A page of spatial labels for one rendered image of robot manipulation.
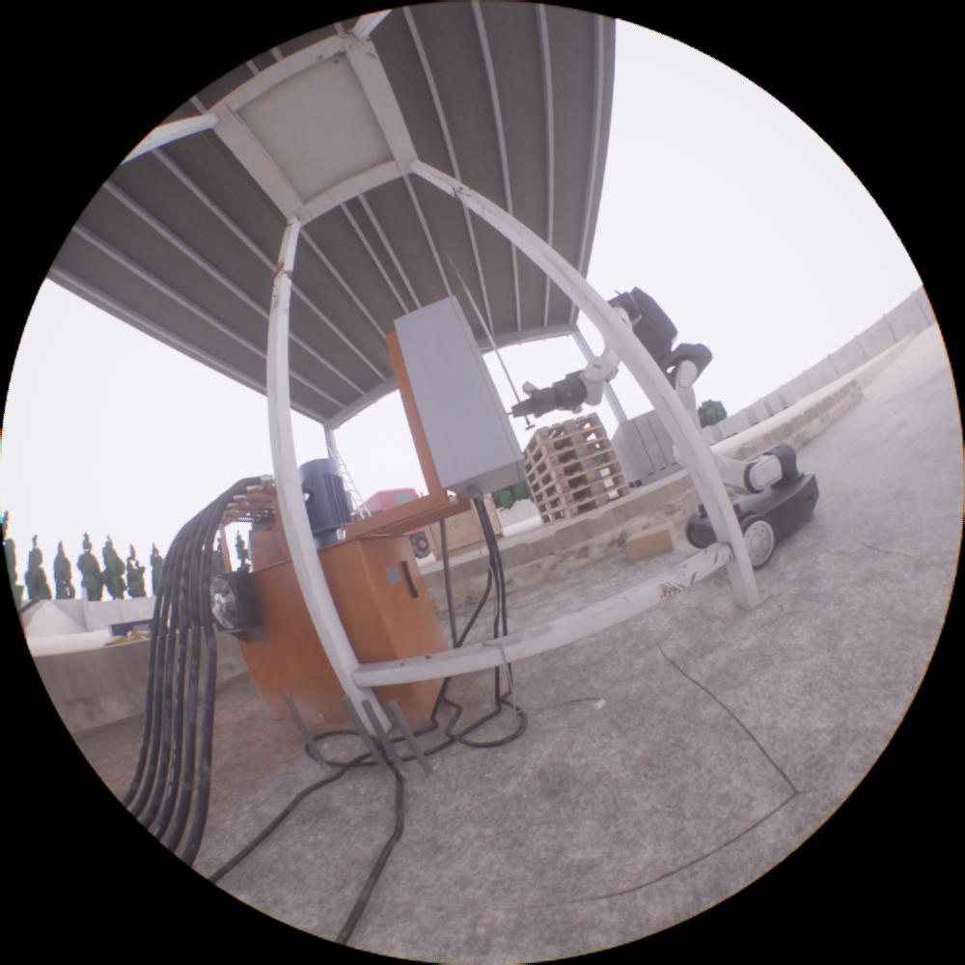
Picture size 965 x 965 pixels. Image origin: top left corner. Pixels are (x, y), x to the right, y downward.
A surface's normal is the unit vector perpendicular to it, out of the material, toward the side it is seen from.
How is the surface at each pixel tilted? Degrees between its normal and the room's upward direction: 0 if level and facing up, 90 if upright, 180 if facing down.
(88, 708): 90
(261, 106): 180
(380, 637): 90
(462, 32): 172
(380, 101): 180
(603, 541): 92
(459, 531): 90
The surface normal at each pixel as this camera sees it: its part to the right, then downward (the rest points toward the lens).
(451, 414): -0.14, -0.13
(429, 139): 0.19, 0.97
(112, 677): 0.94, -0.34
